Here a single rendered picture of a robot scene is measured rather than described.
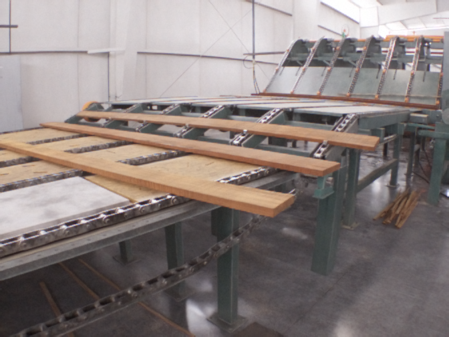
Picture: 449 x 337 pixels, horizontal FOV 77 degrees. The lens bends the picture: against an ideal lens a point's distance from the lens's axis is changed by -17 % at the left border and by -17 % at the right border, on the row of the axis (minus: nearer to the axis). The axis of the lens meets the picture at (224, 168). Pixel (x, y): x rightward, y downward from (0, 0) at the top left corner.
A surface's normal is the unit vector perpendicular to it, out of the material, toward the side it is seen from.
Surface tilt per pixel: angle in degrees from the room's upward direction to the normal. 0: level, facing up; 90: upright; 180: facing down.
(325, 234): 90
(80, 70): 89
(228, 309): 90
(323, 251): 90
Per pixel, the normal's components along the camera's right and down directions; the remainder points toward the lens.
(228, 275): -0.68, 0.18
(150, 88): 0.55, 0.19
